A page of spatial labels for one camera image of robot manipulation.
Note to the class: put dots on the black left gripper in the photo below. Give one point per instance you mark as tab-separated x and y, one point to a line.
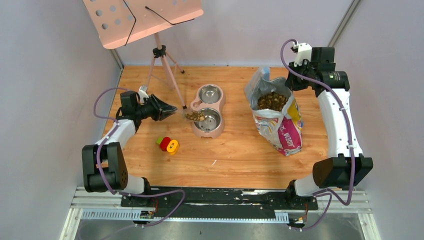
155	108

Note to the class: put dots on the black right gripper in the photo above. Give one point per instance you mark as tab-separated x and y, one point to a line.
292	83

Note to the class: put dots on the clear plastic food scoop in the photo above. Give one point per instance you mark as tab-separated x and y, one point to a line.
190	115

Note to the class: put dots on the cat food bag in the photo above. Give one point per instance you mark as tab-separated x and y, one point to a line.
282	129

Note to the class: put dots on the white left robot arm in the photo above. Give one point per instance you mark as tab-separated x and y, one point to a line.
103	163

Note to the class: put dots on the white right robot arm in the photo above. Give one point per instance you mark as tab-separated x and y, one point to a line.
346	165

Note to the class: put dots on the brown pet food kibble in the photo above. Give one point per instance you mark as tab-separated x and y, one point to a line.
272	101

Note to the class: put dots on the green toy block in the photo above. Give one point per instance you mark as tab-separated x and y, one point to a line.
159	140

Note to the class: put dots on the red toy block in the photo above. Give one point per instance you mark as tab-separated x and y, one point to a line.
164	142

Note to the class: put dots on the yellow traffic light block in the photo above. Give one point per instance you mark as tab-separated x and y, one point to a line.
172	147

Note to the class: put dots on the pink double bowl feeder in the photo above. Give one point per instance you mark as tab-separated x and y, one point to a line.
197	104

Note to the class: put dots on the steel bowl far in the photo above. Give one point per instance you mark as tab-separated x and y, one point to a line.
209	94

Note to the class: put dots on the steel bowl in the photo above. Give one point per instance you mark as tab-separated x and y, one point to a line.
212	122
209	94

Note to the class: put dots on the steel bowl near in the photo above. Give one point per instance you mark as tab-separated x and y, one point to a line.
212	122

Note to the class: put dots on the pink music stand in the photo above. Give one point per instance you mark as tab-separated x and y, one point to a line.
120	22

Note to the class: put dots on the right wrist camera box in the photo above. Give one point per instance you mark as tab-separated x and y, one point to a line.
303	52

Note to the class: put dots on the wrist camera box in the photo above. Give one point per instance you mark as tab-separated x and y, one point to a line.
303	52
143	94

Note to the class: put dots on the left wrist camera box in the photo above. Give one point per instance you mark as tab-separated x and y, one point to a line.
143	94

